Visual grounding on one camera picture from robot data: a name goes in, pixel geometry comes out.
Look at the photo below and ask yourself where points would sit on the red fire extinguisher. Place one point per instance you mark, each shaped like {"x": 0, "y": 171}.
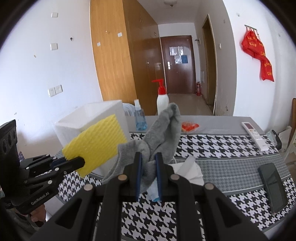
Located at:
{"x": 198, "y": 89}

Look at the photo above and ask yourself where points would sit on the left hand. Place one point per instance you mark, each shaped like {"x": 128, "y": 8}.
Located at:
{"x": 39, "y": 214}

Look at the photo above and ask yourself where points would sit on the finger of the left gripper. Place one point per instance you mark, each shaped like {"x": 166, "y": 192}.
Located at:
{"x": 43, "y": 161}
{"x": 68, "y": 166}

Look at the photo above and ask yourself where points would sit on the red hanging banners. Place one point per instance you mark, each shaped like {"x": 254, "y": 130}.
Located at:
{"x": 254, "y": 47}

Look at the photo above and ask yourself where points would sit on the white remote control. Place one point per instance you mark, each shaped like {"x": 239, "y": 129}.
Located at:
{"x": 258, "y": 139}

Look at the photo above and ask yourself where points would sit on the black smartphone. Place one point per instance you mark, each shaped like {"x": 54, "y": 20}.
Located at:
{"x": 274, "y": 187}

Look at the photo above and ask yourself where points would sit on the grey sock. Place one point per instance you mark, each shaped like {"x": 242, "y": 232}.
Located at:
{"x": 163, "y": 137}

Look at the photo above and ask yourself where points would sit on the white red pump bottle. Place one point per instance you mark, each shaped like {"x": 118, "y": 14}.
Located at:
{"x": 162, "y": 99}

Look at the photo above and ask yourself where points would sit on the wooden wardrobe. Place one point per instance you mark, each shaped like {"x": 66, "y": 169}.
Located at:
{"x": 127, "y": 52}

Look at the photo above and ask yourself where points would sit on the blue spray bottle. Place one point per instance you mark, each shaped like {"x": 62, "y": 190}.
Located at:
{"x": 140, "y": 121}

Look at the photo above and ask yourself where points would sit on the blue face mask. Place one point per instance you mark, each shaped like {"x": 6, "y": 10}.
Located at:
{"x": 152, "y": 192}

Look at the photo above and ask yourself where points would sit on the orange snack packet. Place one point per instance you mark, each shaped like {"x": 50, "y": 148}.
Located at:
{"x": 188, "y": 127}

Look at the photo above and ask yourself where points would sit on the double wall switch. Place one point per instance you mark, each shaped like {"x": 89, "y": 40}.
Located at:
{"x": 55, "y": 90}

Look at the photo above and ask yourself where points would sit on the yellow sponge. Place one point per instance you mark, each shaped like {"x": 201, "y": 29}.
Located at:
{"x": 96, "y": 145}

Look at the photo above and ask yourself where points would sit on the light blue bedding pile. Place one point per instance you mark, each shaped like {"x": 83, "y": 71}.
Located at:
{"x": 129, "y": 109}

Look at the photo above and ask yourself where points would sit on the brown entrance door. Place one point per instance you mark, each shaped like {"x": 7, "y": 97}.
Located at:
{"x": 179, "y": 64}

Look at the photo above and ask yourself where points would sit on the white cloth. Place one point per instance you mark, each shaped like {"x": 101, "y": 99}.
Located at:
{"x": 190, "y": 170}

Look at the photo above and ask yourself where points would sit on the white foam box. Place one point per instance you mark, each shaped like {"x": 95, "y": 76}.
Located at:
{"x": 81, "y": 119}

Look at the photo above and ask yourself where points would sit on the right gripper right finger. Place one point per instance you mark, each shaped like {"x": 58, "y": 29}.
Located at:
{"x": 165, "y": 184}

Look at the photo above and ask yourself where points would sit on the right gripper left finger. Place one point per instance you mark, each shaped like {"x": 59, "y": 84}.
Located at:
{"x": 132, "y": 184}

